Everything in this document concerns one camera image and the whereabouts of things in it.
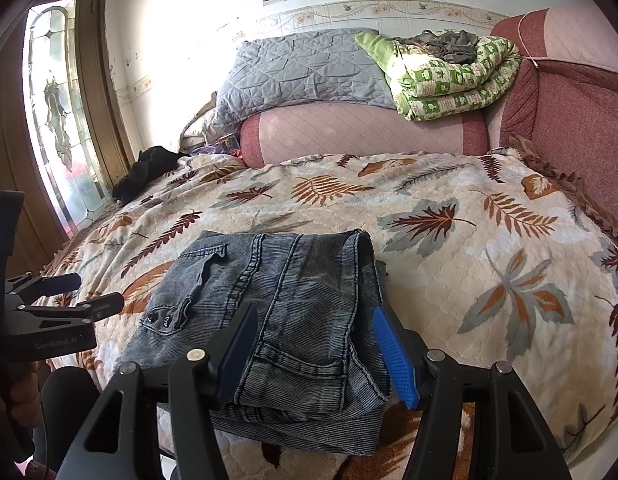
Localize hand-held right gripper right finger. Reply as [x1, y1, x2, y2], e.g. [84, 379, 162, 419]
[373, 305, 572, 480]

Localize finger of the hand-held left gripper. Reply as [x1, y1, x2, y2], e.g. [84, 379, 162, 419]
[5, 273, 83, 298]
[19, 292, 126, 323]

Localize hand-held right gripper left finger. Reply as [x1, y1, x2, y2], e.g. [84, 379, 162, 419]
[59, 301, 260, 480]

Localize grey denim pants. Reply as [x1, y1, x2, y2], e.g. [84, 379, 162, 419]
[116, 229, 392, 456]

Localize person's left hand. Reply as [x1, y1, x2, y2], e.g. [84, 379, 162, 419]
[4, 362, 44, 428]

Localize leaf print bedspread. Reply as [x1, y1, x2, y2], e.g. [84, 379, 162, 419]
[39, 151, 618, 480]

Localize black crumpled garment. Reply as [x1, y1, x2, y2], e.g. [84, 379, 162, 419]
[111, 146, 182, 207]

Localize stained glass door panel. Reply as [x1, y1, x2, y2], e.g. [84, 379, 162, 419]
[23, 0, 112, 233]

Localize colourful plastic package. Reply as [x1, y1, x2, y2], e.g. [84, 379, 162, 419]
[191, 132, 242, 157]

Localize beige pillow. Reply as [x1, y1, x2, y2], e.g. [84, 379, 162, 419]
[181, 91, 220, 150]

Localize pink bolster cushion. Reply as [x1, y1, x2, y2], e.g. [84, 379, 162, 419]
[240, 100, 490, 168]

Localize green patterned folded quilt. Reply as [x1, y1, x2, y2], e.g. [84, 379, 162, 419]
[353, 31, 524, 122]

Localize grey quilted pillow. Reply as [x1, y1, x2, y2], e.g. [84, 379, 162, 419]
[209, 27, 407, 133]

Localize red sofa-style side cushion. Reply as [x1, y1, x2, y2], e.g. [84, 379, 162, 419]
[484, 2, 618, 221]

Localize grey crumpled garment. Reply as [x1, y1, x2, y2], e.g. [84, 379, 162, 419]
[394, 30, 482, 64]

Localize brown wooden door frame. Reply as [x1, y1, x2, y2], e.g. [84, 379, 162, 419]
[71, 0, 137, 196]

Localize beige cord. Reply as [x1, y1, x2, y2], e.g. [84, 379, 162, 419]
[518, 10, 546, 70]

